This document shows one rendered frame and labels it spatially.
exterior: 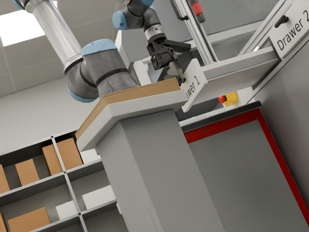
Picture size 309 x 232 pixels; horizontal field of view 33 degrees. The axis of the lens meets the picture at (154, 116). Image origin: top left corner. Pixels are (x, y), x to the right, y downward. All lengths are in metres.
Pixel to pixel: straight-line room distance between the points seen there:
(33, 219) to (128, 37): 3.12
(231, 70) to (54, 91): 4.67
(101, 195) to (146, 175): 4.25
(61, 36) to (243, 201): 0.93
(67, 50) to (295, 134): 0.94
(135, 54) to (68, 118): 3.48
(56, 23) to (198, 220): 0.85
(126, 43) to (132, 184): 1.55
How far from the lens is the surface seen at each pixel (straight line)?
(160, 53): 2.04
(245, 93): 2.36
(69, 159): 5.75
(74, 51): 1.84
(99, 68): 1.67
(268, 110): 2.24
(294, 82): 2.03
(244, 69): 2.00
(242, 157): 2.13
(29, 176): 5.75
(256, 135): 2.19
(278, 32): 2.00
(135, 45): 2.99
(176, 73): 2.02
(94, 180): 6.16
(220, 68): 1.97
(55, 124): 6.34
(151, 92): 1.60
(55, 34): 1.87
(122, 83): 1.64
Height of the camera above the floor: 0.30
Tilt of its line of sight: 15 degrees up
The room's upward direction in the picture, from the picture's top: 23 degrees counter-clockwise
